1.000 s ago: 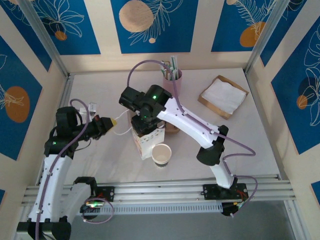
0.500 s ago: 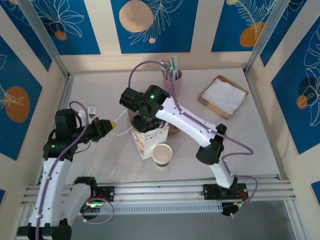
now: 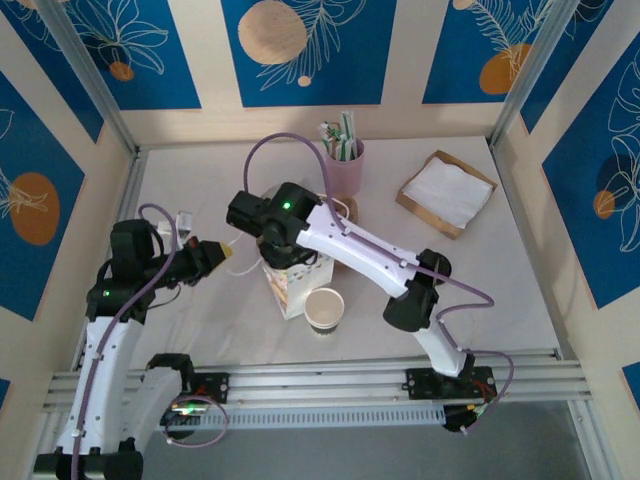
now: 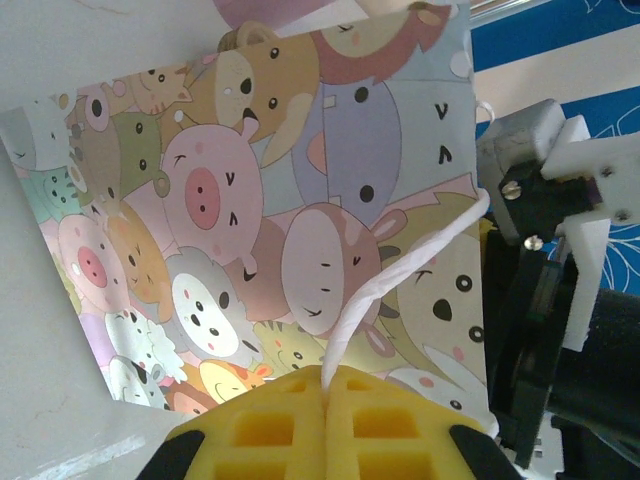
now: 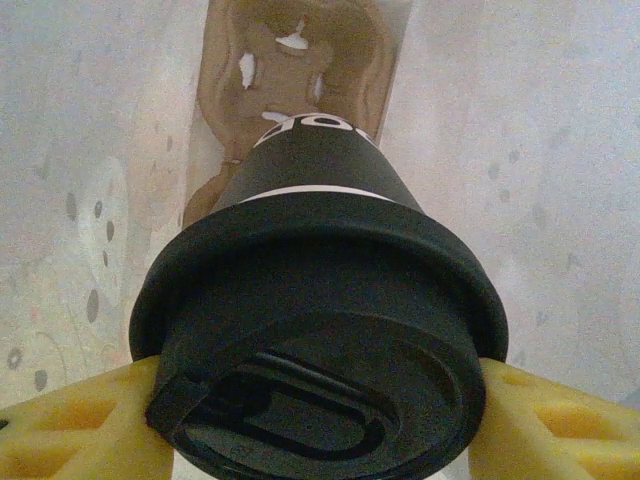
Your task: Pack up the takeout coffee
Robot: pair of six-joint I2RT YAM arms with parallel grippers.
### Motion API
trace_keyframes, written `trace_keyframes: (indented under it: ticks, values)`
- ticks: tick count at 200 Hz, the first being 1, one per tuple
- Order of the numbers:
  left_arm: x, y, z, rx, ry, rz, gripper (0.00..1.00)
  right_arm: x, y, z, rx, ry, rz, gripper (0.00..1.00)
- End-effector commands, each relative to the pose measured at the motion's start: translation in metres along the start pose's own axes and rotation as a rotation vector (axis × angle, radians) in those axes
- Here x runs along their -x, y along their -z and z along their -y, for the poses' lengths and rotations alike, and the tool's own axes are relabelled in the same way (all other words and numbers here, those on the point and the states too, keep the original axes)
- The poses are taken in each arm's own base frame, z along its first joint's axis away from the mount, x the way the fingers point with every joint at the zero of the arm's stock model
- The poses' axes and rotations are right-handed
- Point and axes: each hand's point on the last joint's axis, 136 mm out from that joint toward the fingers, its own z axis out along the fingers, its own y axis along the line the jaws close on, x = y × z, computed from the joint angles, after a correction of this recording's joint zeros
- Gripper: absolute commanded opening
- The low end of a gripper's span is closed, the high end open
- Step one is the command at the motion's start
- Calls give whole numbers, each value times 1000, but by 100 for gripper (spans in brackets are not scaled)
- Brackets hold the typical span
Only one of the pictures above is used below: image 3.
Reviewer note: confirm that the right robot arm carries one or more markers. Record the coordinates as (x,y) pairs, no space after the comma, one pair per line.
(360,250)

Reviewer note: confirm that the pink cylindrical holder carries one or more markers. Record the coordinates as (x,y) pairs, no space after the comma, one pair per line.
(350,175)

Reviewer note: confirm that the green printed paper sachet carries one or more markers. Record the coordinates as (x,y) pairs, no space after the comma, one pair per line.
(326,136)
(339,145)

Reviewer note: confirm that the white paper bag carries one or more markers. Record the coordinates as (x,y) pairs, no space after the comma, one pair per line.
(310,290)

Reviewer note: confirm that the aluminium side rail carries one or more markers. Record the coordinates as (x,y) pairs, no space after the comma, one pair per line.
(131,200)
(516,200)

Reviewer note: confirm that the black plastic cup lid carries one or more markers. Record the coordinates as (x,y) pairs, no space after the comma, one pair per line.
(445,269)

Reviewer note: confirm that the white paper napkins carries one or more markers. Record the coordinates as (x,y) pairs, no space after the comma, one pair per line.
(450,192)

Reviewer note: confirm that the brown cardboard napkin tray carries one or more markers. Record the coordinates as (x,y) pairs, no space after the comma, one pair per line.
(425,210)

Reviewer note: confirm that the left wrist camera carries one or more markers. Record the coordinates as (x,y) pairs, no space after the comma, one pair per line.
(172,229)

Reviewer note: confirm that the brown cardboard cup carrier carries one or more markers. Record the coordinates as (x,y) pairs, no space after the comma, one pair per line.
(353,210)

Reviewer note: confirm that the green striped straw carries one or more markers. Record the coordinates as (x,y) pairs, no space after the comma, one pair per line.
(352,135)
(345,135)

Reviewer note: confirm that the aluminium frame post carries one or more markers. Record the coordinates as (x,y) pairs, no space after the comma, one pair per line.
(90,75)
(535,75)

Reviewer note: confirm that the black white paper cup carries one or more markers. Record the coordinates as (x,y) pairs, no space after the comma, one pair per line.
(324,307)

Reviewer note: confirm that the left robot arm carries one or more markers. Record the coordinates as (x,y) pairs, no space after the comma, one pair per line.
(105,385)

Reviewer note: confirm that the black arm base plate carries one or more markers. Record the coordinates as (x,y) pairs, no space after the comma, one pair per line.
(220,387)
(420,385)

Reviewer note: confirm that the aluminium frame rail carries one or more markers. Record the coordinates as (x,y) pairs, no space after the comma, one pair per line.
(320,385)

